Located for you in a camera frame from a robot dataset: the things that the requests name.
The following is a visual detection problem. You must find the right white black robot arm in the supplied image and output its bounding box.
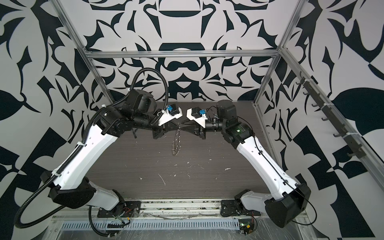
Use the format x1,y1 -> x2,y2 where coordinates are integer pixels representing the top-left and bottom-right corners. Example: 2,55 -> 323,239
181,100 -> 311,228

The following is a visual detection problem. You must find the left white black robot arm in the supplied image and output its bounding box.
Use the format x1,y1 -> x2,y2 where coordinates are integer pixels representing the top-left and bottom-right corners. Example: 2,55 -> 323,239
48,90 -> 183,213

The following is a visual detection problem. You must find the right electronics board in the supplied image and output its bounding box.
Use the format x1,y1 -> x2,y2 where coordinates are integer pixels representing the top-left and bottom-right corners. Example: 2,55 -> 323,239
239,218 -> 258,235

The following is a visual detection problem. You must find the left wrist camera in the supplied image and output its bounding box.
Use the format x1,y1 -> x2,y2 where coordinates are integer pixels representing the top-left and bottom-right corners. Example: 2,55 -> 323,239
158,104 -> 183,126

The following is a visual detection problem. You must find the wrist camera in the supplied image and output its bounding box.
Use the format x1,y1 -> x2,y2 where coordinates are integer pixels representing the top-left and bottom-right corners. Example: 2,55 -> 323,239
158,104 -> 183,126
187,107 -> 208,129

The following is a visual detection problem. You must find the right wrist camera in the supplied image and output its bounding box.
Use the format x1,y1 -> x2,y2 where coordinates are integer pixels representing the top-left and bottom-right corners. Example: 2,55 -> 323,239
187,107 -> 208,129

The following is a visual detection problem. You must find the black corrugated cable conduit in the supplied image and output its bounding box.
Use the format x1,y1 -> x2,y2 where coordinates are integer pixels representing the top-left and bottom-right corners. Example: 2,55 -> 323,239
13,67 -> 169,238

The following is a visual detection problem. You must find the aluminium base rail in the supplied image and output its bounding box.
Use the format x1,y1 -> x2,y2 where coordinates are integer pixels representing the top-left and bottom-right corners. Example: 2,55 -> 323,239
52,197 -> 308,222

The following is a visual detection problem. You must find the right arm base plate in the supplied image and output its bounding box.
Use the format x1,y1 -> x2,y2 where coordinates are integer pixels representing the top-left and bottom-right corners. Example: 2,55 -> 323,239
220,200 -> 252,218

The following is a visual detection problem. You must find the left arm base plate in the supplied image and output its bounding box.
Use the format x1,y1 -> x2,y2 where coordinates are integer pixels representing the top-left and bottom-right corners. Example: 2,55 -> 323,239
97,201 -> 142,218

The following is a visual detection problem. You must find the white slotted cable duct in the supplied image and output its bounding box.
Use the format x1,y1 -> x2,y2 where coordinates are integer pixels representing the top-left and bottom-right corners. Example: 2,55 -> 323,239
59,219 -> 241,231

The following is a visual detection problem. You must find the wall hook rail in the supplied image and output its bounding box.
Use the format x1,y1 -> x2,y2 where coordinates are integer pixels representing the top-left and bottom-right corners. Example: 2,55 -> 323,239
297,72 -> 367,159

